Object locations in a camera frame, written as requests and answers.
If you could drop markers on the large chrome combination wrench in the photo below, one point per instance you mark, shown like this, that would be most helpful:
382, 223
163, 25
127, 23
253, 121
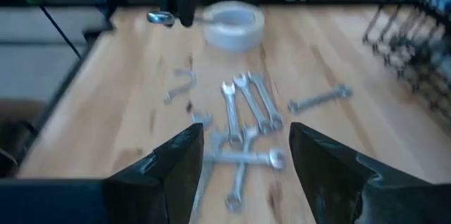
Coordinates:
202, 118

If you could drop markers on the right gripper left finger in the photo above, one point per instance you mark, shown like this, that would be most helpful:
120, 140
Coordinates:
123, 203

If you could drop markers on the white masking tape roll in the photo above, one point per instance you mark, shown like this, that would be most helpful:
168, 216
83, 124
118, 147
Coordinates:
211, 37

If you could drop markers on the chrome socket extension bar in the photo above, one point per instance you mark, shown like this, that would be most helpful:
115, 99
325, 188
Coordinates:
160, 18

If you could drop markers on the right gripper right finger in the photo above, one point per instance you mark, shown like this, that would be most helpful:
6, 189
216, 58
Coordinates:
352, 196

